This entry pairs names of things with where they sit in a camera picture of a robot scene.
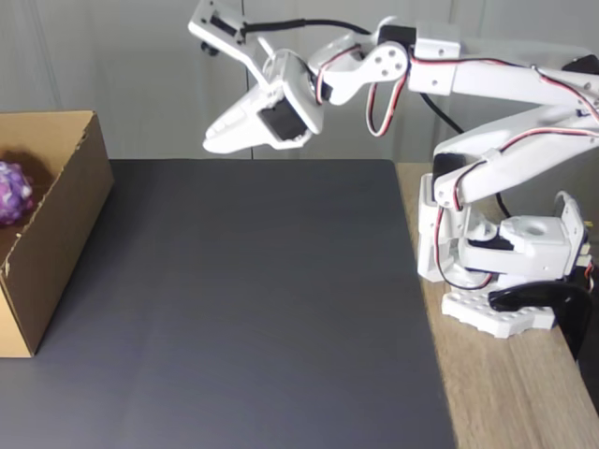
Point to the dark grey table mat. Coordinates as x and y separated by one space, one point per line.
234 327

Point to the black table clamp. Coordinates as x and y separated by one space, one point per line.
571 318

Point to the brown cardboard box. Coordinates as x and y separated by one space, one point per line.
61 234

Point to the purple bumpy ball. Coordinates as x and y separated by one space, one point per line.
11 196

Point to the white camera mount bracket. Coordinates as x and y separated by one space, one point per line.
206 23

